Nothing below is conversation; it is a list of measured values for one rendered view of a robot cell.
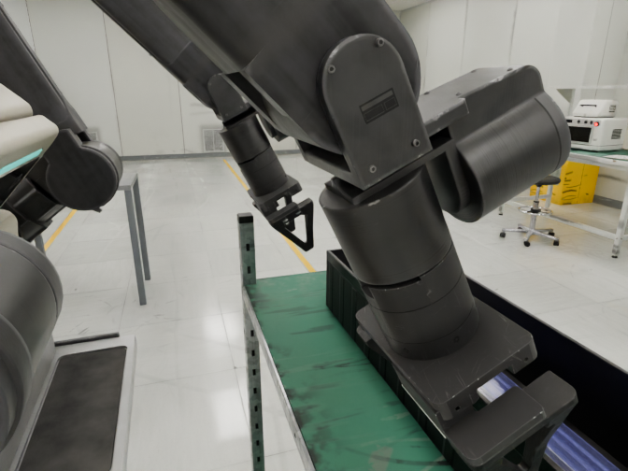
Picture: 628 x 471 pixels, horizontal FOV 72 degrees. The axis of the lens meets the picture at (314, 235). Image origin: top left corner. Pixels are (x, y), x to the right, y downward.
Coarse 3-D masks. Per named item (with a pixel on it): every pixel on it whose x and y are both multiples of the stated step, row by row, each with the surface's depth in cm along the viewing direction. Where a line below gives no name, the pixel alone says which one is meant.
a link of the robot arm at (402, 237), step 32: (416, 160) 21; (448, 160) 21; (352, 192) 21; (384, 192) 20; (416, 192) 20; (448, 192) 23; (352, 224) 21; (384, 224) 20; (416, 224) 21; (352, 256) 22; (384, 256) 21; (416, 256) 21
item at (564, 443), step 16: (496, 384) 53; (512, 384) 53; (560, 432) 46; (560, 448) 44; (576, 448) 44; (592, 448) 44; (560, 464) 42; (576, 464) 42; (592, 464) 42; (608, 464) 42
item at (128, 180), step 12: (132, 180) 274; (132, 204) 266; (132, 216) 268; (132, 228) 270; (144, 228) 314; (36, 240) 295; (132, 240) 272; (144, 240) 315; (144, 252) 317; (144, 264) 320; (144, 288) 284; (144, 300) 286
